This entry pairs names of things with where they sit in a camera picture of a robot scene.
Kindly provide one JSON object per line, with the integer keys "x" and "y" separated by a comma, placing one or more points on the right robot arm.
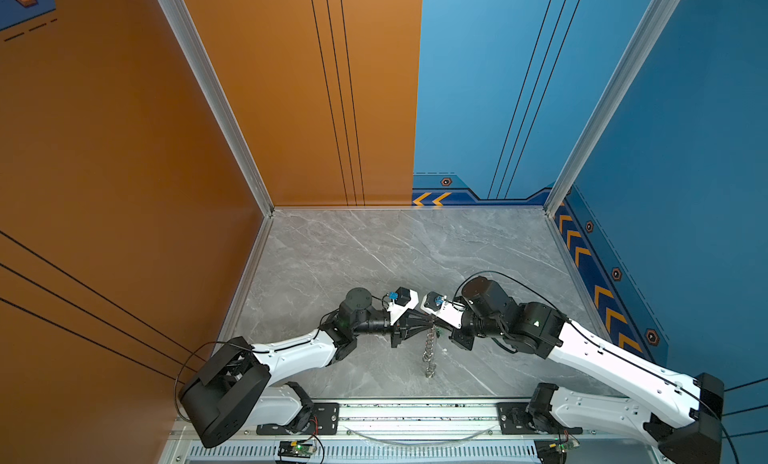
{"x": 678, "y": 414}

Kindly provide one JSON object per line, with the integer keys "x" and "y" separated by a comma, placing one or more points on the green circuit board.
{"x": 296, "y": 451}
{"x": 555, "y": 451}

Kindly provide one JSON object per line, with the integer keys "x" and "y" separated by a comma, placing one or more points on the green circuit board right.
{"x": 555, "y": 451}

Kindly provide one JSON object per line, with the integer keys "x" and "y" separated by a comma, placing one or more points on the aluminium corner post left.
{"x": 187, "y": 36}

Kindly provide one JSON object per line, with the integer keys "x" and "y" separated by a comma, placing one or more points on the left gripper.
{"x": 413, "y": 323}

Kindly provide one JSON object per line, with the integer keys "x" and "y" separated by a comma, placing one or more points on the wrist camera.
{"x": 440, "y": 307}
{"x": 397, "y": 303}

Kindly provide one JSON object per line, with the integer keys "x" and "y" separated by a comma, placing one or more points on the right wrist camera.
{"x": 440, "y": 307}

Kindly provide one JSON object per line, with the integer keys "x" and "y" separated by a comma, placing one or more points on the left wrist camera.
{"x": 397, "y": 303}

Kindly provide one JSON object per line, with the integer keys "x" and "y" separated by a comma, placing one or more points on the green circuit board left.
{"x": 296, "y": 451}

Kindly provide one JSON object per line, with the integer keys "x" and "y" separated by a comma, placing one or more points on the aluminium corner post right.
{"x": 642, "y": 42}

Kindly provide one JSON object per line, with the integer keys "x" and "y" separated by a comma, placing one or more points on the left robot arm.
{"x": 245, "y": 384}

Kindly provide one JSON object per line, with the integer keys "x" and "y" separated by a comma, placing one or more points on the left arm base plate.
{"x": 317, "y": 419}

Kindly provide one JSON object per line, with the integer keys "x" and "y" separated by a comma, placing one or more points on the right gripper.
{"x": 456, "y": 337}

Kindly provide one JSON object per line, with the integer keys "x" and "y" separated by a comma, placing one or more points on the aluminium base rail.
{"x": 441, "y": 430}

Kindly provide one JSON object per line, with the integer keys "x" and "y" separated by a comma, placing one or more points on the aluminium corner post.
{"x": 642, "y": 42}
{"x": 187, "y": 36}

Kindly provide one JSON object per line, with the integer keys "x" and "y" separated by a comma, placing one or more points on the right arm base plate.
{"x": 515, "y": 419}

